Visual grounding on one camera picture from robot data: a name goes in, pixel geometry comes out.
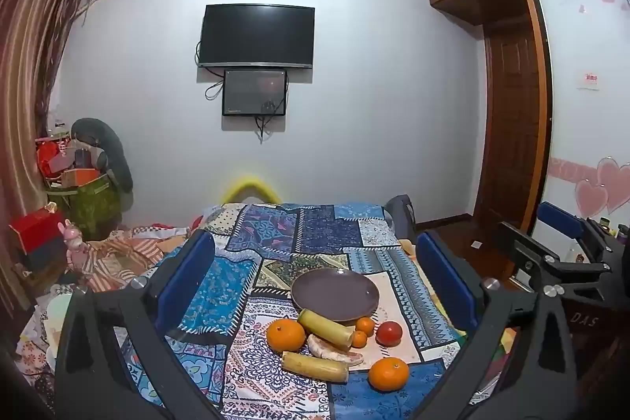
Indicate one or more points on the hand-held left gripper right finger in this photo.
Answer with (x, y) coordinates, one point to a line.
(445, 282)

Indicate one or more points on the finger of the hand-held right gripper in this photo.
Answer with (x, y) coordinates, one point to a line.
(524, 252)
(558, 218)

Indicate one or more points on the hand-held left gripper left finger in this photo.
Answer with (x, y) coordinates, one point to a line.
(187, 282)

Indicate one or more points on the small tangerine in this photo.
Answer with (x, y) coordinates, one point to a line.
(365, 325)
(359, 339)

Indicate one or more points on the large orange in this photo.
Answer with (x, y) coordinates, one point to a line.
(286, 335)
(389, 374)

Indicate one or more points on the brown round plate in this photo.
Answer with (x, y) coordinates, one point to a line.
(334, 294)

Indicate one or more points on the yellow banana piece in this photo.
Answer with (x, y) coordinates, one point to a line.
(327, 327)

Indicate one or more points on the pastry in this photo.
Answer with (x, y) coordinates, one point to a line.
(334, 351)

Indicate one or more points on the orange striped cloth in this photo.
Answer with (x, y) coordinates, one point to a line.
(128, 252)

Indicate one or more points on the white wardrobe door heart stickers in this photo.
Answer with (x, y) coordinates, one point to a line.
(585, 129)

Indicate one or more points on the yellow fluffy object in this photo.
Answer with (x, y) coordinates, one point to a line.
(251, 186)

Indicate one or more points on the pink plush rabbit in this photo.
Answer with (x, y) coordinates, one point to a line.
(74, 243)

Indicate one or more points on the green storage box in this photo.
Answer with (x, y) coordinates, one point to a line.
(91, 203)

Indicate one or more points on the blue patchwork tablecloth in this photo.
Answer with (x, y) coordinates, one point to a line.
(305, 233)

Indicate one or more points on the red white paper notice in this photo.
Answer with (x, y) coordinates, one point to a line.
(588, 80)

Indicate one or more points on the red box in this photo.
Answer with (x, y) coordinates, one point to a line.
(34, 230)

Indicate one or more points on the striped brown curtain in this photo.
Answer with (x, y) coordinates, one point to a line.
(29, 56)

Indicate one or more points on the small black wall monitor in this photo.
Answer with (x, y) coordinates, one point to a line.
(255, 93)

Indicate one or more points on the black wall television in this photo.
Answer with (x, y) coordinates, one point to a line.
(257, 35)

